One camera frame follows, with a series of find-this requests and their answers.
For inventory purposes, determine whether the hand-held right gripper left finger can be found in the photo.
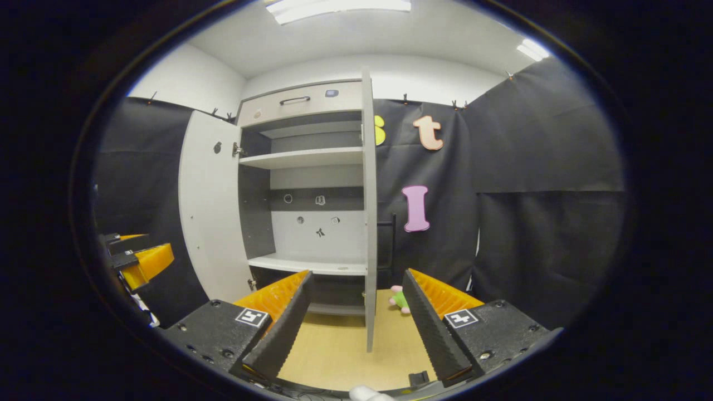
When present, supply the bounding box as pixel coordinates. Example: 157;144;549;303
158;270;315;386

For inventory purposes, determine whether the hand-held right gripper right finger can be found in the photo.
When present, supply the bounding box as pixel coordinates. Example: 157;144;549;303
402;268;562;386

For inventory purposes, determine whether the grey cabinet door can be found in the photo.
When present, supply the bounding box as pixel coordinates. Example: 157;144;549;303
361;68;397;353
178;110;254;304

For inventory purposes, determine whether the grey double-door shoe cabinet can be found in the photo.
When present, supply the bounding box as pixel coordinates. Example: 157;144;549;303
237;79;365;317

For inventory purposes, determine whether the grey cabinet drawer front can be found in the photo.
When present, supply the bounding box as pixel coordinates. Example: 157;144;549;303
238;81;364;128

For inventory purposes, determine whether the green pink plush toy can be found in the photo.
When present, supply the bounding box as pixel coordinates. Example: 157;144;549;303
389;285;412;314

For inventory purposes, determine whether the black backdrop cloth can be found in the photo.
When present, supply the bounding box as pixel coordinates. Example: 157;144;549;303
94;56;626;329

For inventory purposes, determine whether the small ceiling light panel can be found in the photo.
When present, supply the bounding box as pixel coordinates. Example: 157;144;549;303
515;38;550;62

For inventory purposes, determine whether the long ceiling light panel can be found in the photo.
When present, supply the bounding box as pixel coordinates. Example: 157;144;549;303
265;0;412;26

